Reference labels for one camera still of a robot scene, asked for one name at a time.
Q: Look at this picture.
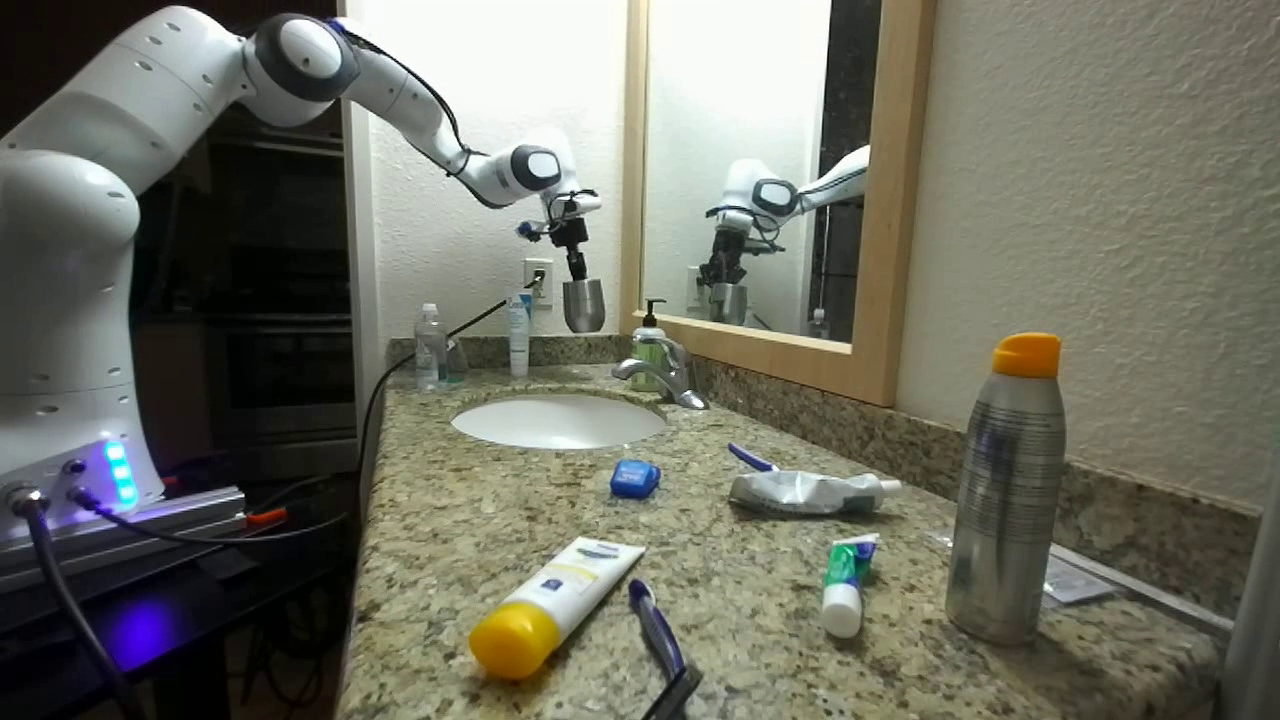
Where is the tall white tube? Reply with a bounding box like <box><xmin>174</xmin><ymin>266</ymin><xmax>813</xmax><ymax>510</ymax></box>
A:
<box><xmin>505</xmin><ymin>286</ymin><xmax>535</xmax><ymax>382</ymax></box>

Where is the silver metal cup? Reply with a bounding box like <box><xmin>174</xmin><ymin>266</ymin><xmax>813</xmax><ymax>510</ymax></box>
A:
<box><xmin>561</xmin><ymin>273</ymin><xmax>613</xmax><ymax>336</ymax></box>

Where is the white oval sink basin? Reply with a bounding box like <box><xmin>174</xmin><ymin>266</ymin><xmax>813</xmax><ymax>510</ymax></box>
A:
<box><xmin>447</xmin><ymin>390</ymin><xmax>674</xmax><ymax>454</ymax></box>

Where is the blue floss box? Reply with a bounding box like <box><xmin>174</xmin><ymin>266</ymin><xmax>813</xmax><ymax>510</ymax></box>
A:
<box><xmin>610</xmin><ymin>454</ymin><xmax>664</xmax><ymax>505</ymax></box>

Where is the green white toothpaste tube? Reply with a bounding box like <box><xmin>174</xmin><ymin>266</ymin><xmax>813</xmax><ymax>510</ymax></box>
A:
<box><xmin>818</xmin><ymin>533</ymin><xmax>883</xmax><ymax>641</ymax></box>

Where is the grey base cable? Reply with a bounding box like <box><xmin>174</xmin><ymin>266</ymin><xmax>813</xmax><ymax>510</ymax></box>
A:
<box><xmin>7</xmin><ymin>486</ymin><xmax>137</xmax><ymax>720</ymax></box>

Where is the wood framed mirror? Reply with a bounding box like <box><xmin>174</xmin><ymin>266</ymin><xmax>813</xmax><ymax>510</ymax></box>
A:
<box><xmin>621</xmin><ymin>0</ymin><xmax>936</xmax><ymax>408</ymax></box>

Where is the green soap pump bottle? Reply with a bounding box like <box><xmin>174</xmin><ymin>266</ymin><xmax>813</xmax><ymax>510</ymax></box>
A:
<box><xmin>630</xmin><ymin>297</ymin><xmax>677</xmax><ymax>395</ymax></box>

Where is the black robot cart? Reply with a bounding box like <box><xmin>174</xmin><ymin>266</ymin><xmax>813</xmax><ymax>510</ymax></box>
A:
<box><xmin>0</xmin><ymin>505</ymin><xmax>364</xmax><ymax>720</ymax></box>

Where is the silver spray can orange cap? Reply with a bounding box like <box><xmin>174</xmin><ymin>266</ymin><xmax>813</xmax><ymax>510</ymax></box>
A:
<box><xmin>945</xmin><ymin>326</ymin><xmax>1073</xmax><ymax>651</ymax></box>

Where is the purple razor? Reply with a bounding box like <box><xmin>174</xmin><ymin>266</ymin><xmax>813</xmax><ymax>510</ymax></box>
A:
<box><xmin>624</xmin><ymin>577</ymin><xmax>707</xmax><ymax>720</ymax></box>

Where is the orange black clamp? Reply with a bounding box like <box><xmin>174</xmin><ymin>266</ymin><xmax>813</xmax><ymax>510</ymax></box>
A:
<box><xmin>245</xmin><ymin>499</ymin><xmax>295</xmax><ymax>536</ymax></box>

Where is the white tube yellow cap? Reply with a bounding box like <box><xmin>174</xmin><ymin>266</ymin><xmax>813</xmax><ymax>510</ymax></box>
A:
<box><xmin>464</xmin><ymin>533</ymin><xmax>647</xmax><ymax>684</ymax></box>

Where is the clear plastic bottle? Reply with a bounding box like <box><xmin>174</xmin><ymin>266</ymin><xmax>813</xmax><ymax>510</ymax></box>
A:
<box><xmin>412</xmin><ymin>301</ymin><xmax>447</xmax><ymax>395</ymax></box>

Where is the long black camera cable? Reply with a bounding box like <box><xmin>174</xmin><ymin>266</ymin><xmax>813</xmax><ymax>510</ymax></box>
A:
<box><xmin>354</xmin><ymin>291</ymin><xmax>521</xmax><ymax>510</ymax></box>

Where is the chrome faucet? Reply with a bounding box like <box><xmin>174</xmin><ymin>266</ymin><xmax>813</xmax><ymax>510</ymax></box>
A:
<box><xmin>613</xmin><ymin>336</ymin><xmax>714</xmax><ymax>415</ymax></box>

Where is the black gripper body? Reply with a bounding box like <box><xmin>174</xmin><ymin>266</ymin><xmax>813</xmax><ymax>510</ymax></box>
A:
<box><xmin>542</xmin><ymin>181</ymin><xmax>604</xmax><ymax>261</ymax></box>

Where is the long aluminium rail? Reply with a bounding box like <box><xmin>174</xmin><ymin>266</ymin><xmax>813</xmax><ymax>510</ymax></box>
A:
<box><xmin>0</xmin><ymin>483</ymin><xmax>251</xmax><ymax>568</ymax></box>

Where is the blue toothbrush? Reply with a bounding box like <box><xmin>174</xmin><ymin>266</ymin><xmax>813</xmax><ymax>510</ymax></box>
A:
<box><xmin>726</xmin><ymin>438</ymin><xmax>779</xmax><ymax>477</ymax></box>

